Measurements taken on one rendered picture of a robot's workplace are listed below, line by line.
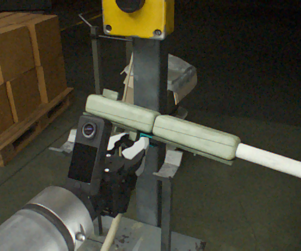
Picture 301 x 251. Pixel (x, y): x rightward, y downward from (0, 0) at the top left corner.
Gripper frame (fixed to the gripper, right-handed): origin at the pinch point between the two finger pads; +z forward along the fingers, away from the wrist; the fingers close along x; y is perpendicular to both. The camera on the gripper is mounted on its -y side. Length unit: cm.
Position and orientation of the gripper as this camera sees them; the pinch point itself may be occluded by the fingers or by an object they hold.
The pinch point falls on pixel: (134, 136)
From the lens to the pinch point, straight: 61.9
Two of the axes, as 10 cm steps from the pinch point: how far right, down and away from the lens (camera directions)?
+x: 9.0, 1.8, -3.9
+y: 0.1, 9.0, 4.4
